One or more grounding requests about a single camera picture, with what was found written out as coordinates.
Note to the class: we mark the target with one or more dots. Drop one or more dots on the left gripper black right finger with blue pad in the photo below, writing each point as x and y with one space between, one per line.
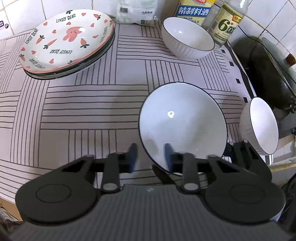
239 191

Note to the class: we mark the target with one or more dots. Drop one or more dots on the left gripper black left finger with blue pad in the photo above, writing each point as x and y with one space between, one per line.
71 191

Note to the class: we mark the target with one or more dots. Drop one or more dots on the white bowl black rim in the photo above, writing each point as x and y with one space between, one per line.
184 116

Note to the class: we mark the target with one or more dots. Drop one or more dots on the white sun plate black rim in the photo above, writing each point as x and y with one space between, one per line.
77 67

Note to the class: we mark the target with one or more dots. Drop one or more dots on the white ribbed bowl right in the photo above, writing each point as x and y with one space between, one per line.
259 127

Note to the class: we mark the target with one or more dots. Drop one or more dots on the white ribbed bowl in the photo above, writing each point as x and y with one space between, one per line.
186 39
259 127

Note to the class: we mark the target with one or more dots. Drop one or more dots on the striped grey table mat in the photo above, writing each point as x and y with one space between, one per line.
47 124

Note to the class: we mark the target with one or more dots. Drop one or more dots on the black wok with lid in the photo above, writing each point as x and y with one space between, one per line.
269 70

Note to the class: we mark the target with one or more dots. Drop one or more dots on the pink rabbit carrot plate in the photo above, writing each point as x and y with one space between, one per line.
64 40

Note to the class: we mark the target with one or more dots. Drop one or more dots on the white box purple label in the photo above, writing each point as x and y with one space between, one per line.
5 28

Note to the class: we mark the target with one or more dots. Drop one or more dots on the clear vinegar bottle yellow cap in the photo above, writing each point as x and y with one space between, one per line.
228 18

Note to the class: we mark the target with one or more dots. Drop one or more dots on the yellow label cooking wine bottle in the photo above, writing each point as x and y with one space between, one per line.
194 10

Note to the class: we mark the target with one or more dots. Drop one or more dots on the white plastic salt bag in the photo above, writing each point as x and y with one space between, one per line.
136 11

